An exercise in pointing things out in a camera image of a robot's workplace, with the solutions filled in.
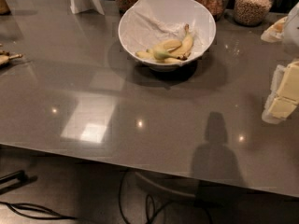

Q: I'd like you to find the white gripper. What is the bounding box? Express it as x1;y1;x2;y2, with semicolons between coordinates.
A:
262;62;299;124

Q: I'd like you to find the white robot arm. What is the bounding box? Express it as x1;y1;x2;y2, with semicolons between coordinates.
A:
261;3;299;124

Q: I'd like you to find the small yellow banana bottom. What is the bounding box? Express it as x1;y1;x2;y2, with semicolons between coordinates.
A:
164;58;183;64

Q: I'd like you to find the small yellow banana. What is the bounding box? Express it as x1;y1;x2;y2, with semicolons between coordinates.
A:
164;58;183;64
135;50;154;60
153;39;181;50

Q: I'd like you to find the small yellow banana upper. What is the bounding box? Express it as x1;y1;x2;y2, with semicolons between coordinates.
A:
153;39;181;50

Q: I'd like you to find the white ceramic bowl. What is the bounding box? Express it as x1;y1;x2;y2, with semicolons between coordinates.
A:
120;0;216;72

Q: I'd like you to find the small yellow banana left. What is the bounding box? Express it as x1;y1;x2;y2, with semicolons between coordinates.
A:
135;50;154;60

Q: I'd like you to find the white paper napkin in bowl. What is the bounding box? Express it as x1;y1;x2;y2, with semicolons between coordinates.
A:
119;0;202;53

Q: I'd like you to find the banana at left edge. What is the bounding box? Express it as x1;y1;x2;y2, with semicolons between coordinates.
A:
0;44;22;67

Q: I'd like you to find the yellow food item right edge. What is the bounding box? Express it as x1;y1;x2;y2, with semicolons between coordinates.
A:
261;17;287;43

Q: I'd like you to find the glass jar of chickpeas right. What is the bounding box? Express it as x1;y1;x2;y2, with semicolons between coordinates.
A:
234;0;274;26

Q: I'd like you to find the round table base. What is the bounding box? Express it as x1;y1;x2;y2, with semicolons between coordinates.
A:
134;171;199;201

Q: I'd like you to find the black bar on floor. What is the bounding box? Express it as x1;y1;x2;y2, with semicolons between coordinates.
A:
0;170;37;195

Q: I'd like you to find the brown object top left corner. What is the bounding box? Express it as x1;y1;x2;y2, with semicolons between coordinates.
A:
0;0;10;15

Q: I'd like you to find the black cable under table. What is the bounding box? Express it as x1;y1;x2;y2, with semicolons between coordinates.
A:
117;169;214;224

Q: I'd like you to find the black cable left floor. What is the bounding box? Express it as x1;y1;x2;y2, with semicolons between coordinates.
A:
0;201;78;221

